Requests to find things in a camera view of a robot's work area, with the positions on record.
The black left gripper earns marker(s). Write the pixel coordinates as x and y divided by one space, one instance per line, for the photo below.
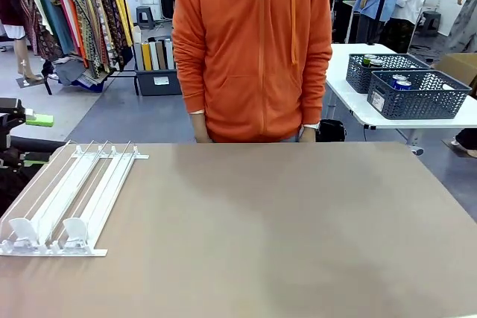
4 135

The grey plastic basket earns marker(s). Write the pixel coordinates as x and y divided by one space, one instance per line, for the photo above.
357 76
417 104

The person's right forearm orange sleeve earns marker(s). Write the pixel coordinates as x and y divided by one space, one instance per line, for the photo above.
188 79

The person's left forearm orange sleeve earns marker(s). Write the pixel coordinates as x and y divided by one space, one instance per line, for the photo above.
315 83

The white can dispenser rack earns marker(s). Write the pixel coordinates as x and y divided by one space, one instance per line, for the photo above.
74 184

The person's right hand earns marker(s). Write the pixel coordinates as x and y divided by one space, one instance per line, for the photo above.
200 130

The person's left hand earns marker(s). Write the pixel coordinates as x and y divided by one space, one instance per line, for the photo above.
308 135

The mannequin legs with stand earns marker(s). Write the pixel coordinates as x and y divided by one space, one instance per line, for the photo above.
22 57

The grey cloth pile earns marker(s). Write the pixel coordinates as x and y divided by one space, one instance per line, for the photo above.
69 72

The patterned folded fabric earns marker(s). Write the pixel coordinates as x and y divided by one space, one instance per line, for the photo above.
91 79

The brown patterned garment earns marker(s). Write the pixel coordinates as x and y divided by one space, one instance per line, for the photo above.
46 45

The teal hanging garment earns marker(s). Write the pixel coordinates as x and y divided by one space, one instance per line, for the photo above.
56 27

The green beige patterned garment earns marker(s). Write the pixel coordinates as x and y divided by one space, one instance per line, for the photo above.
87 24

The grey storage bin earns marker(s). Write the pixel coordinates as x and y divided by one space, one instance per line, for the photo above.
160 85

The yellow fabric roll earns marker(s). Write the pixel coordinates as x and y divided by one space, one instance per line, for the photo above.
146 57

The dark floral hanging garment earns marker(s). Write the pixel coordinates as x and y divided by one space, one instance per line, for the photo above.
112 16

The white fabric roll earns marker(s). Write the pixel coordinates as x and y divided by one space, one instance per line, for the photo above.
154 56

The brown fabric roll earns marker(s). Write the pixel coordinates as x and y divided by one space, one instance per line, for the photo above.
160 55

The yellow hanging garment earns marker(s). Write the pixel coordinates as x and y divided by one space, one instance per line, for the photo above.
123 9

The light grey fabric roll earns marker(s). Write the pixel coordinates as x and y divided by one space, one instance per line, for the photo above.
169 54

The white box appliance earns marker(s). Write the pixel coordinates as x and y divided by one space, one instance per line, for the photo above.
133 7

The grey plastic stool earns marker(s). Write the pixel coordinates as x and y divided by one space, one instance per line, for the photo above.
145 16
431 24

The person in orange hoodie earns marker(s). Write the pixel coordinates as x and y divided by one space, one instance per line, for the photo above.
253 53

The black bag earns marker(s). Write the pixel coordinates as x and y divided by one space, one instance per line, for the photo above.
331 132

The white side table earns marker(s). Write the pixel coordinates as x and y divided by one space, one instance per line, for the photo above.
354 104

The dark hanging trousers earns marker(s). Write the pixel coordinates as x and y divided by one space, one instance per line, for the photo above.
367 29

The dark patterned skirt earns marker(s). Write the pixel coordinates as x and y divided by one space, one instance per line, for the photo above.
398 35

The cardboard box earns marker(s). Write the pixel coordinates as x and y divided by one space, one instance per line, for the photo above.
460 65

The bystander leg with shoe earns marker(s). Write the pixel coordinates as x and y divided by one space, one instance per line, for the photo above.
467 139

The grey dress on mannequin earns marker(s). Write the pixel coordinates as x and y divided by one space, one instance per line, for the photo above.
466 24

